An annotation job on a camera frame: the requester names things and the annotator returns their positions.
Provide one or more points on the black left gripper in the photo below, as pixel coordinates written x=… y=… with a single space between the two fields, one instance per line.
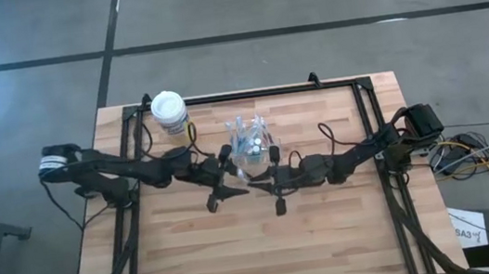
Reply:
x=216 y=171

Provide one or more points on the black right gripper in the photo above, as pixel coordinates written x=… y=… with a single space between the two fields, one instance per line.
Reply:
x=284 y=179

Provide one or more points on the orange white toothbrush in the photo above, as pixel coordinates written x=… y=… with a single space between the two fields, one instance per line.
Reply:
x=267 y=129

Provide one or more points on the maroon white toothbrush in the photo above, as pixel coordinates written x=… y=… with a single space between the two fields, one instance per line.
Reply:
x=263 y=125

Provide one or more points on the white purple toothbrush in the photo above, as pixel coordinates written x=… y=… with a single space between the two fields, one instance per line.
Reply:
x=256 y=124

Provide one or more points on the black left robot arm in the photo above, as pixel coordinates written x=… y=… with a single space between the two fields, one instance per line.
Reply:
x=127 y=167

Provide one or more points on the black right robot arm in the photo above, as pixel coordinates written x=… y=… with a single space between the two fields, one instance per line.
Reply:
x=367 y=150

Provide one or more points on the clear acrylic organizer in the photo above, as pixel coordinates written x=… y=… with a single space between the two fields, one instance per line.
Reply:
x=276 y=145

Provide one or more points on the yellow Lysol wipes canister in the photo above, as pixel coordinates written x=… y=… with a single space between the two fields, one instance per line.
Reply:
x=169 y=111

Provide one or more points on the white paper sign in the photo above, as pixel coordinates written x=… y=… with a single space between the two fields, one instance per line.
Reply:
x=468 y=226

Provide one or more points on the black aluminium table frame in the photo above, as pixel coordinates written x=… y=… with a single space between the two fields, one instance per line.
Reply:
x=244 y=95

